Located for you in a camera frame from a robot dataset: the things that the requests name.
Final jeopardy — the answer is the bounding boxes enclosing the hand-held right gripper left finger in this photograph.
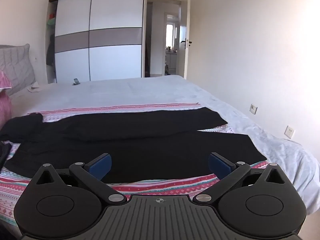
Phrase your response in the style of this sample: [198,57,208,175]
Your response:
[34,153,127,204]

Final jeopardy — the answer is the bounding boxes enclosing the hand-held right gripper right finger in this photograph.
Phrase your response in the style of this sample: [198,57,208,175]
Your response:
[192,152,288,203]

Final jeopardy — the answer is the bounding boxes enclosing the black pants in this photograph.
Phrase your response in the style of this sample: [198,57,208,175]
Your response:
[0,107,267,183]

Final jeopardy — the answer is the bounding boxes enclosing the pink striped blanket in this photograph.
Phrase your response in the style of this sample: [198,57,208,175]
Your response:
[0,102,269,228]

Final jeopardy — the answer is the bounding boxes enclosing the bed with grey sheet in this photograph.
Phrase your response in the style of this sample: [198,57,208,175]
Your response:
[0,74,320,230]

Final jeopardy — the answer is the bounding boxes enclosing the pink pillow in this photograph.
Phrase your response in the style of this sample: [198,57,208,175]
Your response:
[0,70,13,128]

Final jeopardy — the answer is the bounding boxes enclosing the dark hanging clothes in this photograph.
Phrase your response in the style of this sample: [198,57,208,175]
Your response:
[46,34,56,67]

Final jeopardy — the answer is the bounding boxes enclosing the grey quilted pillow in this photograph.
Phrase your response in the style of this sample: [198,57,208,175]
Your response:
[0,44,35,97]

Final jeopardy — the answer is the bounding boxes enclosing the white room door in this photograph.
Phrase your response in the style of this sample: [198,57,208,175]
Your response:
[180,0,192,80]

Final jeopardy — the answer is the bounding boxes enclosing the white and grey wardrobe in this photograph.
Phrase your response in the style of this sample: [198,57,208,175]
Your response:
[46,0,147,84]

